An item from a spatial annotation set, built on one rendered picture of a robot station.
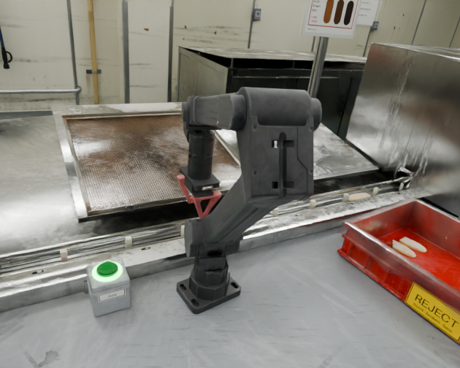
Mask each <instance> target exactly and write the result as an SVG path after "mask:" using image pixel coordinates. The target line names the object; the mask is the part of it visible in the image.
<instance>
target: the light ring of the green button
mask: <svg viewBox="0 0 460 368"><path fill-rule="evenodd" d="M112 262H114V261H112ZM114 263H116V262H114ZM116 264H117V265H118V273H117V274H116V275H113V276H112V277H99V276H98V275H97V274H96V268H97V266H98V265H99V264H98V265H97V266H95V267H94V269H93V272H92V274H93V277H94V278H95V279H96V280H98V281H102V282H108V281H112V280H115V279H117V278H118V277H119V276H120V275H121V273H122V266H121V265H120V264H119V263H116Z"/></svg>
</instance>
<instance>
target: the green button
mask: <svg viewBox="0 0 460 368"><path fill-rule="evenodd" d="M117 273H118V265H117V264H116V263H114V262H111V261H106V262H104V263H101V264H100V265H98V266H97V268H96V274H97V275H98V276H99V277H112V276H113V275H116V274H117Z"/></svg>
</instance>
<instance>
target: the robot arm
mask: <svg viewBox="0 0 460 368"><path fill-rule="evenodd" d="M181 118H182V120H183V132H184V134H185V137H186V139H187V141H188V143H189V147H188V166H182V167H180V169H179V173H182V175H178V176H177V179H178V182H179V184H180V186H181V188H182V190H183V193H184V194H185V197H186V199H187V202H188V203H189V204H190V203H194V204H195V206H196V210H197V212H198V214H199V218H200V219H188V220H185V226H184V240H185V251H186V255H187V257H195V259H194V266H193V269H192V271H191V275H190V277H189V278H188V279H185V280H182V281H180V282H178V283H177V287H176V291H177V292H178V294H179V295H180V297H181V298H182V299H183V301H184V302H185V303H186V304H187V306H188V307H189V309H190V310H191V312H192V313H193V314H196V315H198V314H200V313H202V312H204V311H206V310H209V309H211V308H213V307H215V306H218V305H220V304H222V303H224V302H227V301H228V300H230V299H233V298H235V297H237V296H239V295H240V292H241V286H240V285H239V284H238V283H237V282H236V281H235V280H234V279H233V278H232V277H231V276H230V274H231V273H230V272H229V271H228V269H229V265H228V263H227V260H226V255H231V254H232V253H237V252H238V250H239V244H240V241H241V240H243V232H244V231H246V230H247V229H249V228H250V227H251V226H252V225H253V224H255V223H256V222H258V221H259V220H261V219H262V218H263V217H264V216H265V215H267V214H268V213H270V212H271V211H273V210H274V209H275V208H277V207H279V206H280V205H284V204H287V203H289V202H292V201H293V200H299V201H304V200H306V199H308V198H310V197H311V196H312V195H313V193H314V131H315V130H317V129H318V128H319V126H320V123H321V118H322V107H321V103H320V101H319V100H318V99H316V98H310V95H309V93H308V92H307V91H305V90H294V89H279V88H249V87H241V88H240V89H239V91H237V92H236V93H226V94H221V95H214V96H189V97H188V100H187V101H186V102H183V103H182V108H181ZM222 129H225V130H231V131H235V132H236V135H237V145H238V151H239V161H240V166H241V173H242V174H241V175H240V176H239V178H238V179H237V181H236V182H235V184H233V186H232V187H231V188H230V190H229V191H228V192H227V194H226V195H225V196H224V197H223V198H222V200H221V201H220V203H219V204H218V205H217V207H216V208H215V209H214V210H213V211H212V212H211V213H210V214H209V215H208V213H209V211H210V210H211V209H212V207H213V206H214V204H215V203H216V202H217V201H218V200H219V198H220V197H221V192H220V191H212V190H211V189H208V190H203V191H202V188H203V187H207V186H212V188H219V187H220V183H221V182H220V181H219V180H218V179H217V178H216V177H215V176H214V175H213V174H212V160H213V151H214V143H215V132H213V131H211V130H222ZM275 141H277V147H275ZM187 189H188V190H189V191H190V192H191V193H192V196H191V197H190V196H189V194H188V190H187ZM205 199H211V200H210V202H209V204H208V205H207V208H206V210H205V211H204V212H202V208H201V204H200V202H201V201H202V200H205Z"/></svg>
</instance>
